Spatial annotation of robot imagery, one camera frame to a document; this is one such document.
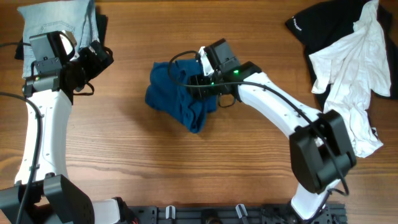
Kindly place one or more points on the white t-shirt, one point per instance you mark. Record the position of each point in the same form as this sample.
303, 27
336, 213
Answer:
352, 68

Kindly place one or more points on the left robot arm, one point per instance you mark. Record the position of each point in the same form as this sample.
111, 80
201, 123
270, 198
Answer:
42, 191

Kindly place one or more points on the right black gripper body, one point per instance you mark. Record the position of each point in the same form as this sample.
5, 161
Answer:
201, 79

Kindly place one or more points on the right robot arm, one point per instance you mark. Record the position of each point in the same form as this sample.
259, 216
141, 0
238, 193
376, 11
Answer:
321, 154

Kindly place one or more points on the folded light blue jeans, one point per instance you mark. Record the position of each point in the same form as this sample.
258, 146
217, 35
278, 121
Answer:
78, 17

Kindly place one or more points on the dark blue polo shirt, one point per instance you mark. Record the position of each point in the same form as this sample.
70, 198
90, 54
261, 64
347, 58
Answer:
164, 95

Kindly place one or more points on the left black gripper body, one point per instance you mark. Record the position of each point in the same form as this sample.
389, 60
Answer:
88, 66

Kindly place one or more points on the folded black garment under jeans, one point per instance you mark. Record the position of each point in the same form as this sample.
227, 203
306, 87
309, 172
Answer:
101, 22

